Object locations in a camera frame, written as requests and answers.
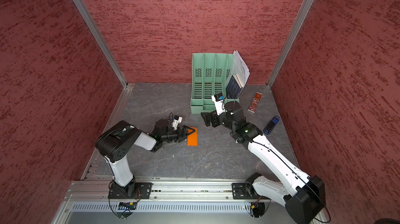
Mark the left base circuit board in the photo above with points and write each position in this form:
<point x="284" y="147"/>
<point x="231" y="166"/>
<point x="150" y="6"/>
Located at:
<point x="127" y="206"/>

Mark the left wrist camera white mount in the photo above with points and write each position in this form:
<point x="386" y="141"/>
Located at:
<point x="176" y="121"/>

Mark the green file organizer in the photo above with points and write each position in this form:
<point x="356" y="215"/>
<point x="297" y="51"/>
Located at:
<point x="209" y="74"/>

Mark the front aluminium rail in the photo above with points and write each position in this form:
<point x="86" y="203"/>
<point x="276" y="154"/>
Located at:
<point x="185" y="189"/>

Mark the dark blue notebook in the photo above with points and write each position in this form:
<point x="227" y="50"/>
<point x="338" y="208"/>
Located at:
<point x="234" y="87"/>

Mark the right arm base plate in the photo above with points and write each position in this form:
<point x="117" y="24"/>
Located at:
<point x="245" y="191"/>

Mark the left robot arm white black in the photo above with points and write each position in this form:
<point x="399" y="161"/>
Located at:
<point x="115" y="144"/>

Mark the small red box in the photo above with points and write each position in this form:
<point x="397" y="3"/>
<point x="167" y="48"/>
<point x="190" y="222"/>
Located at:
<point x="255" y="102"/>

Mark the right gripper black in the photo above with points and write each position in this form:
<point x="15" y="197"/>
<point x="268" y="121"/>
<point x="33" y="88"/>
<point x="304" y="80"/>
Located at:
<point x="208" y="118"/>

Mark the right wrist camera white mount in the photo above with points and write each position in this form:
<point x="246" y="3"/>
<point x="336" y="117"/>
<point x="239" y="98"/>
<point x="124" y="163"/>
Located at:
<point x="218" y="100"/>

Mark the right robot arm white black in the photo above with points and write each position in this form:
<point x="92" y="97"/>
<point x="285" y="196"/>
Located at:
<point x="303" y="196"/>

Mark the left aluminium frame post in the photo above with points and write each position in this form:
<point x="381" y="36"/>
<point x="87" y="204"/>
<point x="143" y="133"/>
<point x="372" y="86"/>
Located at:
<point x="96" y="33"/>

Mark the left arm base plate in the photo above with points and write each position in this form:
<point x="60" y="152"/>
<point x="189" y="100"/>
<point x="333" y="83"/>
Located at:
<point x="134" y="190"/>

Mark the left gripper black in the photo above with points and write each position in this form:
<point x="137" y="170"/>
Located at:
<point x="185" y="134"/>

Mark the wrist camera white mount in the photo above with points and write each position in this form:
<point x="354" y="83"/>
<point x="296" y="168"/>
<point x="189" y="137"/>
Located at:
<point x="176" y="121"/>
<point x="218" y="100"/>

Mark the aluminium frame post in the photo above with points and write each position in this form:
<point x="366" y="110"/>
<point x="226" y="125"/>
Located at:
<point x="96" y="33"/>
<point x="298" y="22"/>

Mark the orange square paper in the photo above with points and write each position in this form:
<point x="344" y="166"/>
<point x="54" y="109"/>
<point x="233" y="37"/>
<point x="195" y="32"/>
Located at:
<point x="192" y="140"/>

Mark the white paper sheets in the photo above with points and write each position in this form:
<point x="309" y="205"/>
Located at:
<point x="238" y="68"/>

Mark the right aluminium frame post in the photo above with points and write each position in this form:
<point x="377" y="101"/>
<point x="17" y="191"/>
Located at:
<point x="298" y="22"/>

